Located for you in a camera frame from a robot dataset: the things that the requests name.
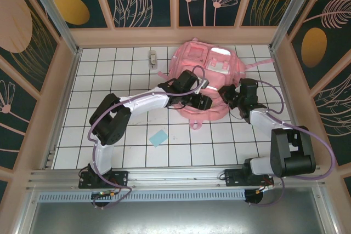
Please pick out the light blue paper card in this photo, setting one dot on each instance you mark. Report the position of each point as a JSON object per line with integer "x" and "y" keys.
{"x": 158, "y": 138}

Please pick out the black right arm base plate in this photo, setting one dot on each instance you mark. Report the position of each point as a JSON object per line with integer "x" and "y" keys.
{"x": 231, "y": 177}

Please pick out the long aluminium mounting rail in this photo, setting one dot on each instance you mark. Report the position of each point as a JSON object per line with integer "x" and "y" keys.
{"x": 175, "y": 176}

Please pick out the yellow power connector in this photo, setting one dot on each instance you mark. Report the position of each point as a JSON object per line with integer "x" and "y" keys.
{"x": 259, "y": 191}
{"x": 113, "y": 195}

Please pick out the small clear plastic box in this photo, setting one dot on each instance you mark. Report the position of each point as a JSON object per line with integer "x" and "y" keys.
{"x": 153, "y": 58}

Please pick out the pink student backpack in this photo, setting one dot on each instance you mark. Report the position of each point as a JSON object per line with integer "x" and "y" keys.
{"x": 197, "y": 53}

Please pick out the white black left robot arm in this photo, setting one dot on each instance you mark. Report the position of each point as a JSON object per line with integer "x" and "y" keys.
{"x": 109, "y": 119}

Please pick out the grey metal sheet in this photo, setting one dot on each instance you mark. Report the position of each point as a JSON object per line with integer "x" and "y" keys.
{"x": 175, "y": 217}

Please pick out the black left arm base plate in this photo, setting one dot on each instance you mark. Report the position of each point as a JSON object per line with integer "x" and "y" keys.
{"x": 120, "y": 177}

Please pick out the aluminium corner post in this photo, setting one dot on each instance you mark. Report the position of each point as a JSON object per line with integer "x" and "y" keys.
{"x": 290, "y": 9}
{"x": 55, "y": 17}

